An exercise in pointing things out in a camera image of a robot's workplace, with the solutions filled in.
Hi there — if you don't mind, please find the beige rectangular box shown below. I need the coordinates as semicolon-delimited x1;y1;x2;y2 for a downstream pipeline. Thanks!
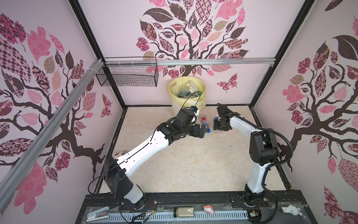
173;207;194;218

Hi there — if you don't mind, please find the white plush toy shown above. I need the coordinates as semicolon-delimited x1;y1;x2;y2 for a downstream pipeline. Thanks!
281;205;303;216

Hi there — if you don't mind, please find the white bin with yellow bag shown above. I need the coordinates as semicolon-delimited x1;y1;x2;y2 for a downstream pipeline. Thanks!
167;77;206;115

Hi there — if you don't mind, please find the pink white small toy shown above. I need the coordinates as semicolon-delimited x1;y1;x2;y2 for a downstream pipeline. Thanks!
203;205;215;215

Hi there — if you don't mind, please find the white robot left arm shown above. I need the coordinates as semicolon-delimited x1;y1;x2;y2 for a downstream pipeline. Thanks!
103;106;207;210

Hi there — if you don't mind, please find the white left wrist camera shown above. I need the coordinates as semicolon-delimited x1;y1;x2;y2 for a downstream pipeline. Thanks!
189;105;200;117

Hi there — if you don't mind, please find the black wire basket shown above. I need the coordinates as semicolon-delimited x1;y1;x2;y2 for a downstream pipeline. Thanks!
96;56;159;87

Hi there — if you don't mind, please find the striped plush doll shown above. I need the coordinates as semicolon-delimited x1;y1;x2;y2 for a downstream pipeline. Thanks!
114;151;128;158

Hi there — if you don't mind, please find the small clear green label bottle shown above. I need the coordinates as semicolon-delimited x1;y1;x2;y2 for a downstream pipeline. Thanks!
186;81;199;93

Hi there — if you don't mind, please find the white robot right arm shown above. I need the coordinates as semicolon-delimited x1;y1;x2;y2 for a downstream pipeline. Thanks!
214;103;278;206

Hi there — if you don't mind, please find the blue label bottle white cap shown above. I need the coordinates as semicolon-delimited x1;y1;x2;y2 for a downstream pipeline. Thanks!
178;85;191;98

